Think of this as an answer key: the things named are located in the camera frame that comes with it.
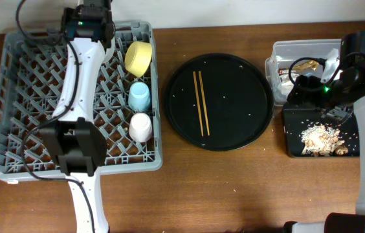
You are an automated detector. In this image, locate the grey round plate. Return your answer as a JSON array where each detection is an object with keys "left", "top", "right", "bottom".
[{"left": 103, "top": 38, "right": 115, "bottom": 63}]

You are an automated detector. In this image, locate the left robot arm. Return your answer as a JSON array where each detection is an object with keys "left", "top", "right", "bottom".
[{"left": 39, "top": 0, "right": 115, "bottom": 232}]

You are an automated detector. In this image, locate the wooden chopstick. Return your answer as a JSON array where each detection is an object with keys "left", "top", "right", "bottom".
[
  {"left": 193, "top": 71, "right": 204, "bottom": 137},
  {"left": 199, "top": 71, "right": 210, "bottom": 136}
]

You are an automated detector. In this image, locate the white tissue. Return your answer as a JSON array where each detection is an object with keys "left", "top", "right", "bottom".
[{"left": 275, "top": 74, "right": 294, "bottom": 102}]

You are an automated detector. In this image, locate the clear plastic bin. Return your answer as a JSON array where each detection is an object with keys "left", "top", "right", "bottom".
[{"left": 265, "top": 39, "right": 341, "bottom": 106}]

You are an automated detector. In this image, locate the yellow bowl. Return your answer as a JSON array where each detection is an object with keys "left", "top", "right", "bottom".
[{"left": 125, "top": 41, "right": 153, "bottom": 78}]

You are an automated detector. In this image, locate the pink plastic cup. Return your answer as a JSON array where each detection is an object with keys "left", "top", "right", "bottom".
[{"left": 129, "top": 113, "right": 153, "bottom": 142}]

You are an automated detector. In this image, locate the food scraps pile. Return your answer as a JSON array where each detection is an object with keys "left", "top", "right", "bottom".
[{"left": 300, "top": 124, "right": 349, "bottom": 157}]

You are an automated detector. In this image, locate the grey dishwasher rack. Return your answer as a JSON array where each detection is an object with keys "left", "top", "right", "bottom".
[{"left": 0, "top": 21, "right": 162, "bottom": 184}]

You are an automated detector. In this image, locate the gold snack wrapper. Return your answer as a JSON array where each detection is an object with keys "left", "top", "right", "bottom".
[{"left": 278, "top": 60, "right": 319, "bottom": 75}]

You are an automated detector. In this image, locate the blue plastic cup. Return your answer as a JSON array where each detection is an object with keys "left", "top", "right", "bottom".
[{"left": 128, "top": 82, "right": 151, "bottom": 112}]

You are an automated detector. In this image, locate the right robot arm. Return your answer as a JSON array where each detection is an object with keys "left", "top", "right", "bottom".
[{"left": 283, "top": 31, "right": 365, "bottom": 232}]

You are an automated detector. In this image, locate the black rectangular tray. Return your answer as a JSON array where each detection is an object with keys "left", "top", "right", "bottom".
[{"left": 282, "top": 103, "right": 360, "bottom": 158}]

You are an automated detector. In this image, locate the round black tray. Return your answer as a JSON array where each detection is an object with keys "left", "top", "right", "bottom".
[{"left": 163, "top": 53, "right": 274, "bottom": 151}]

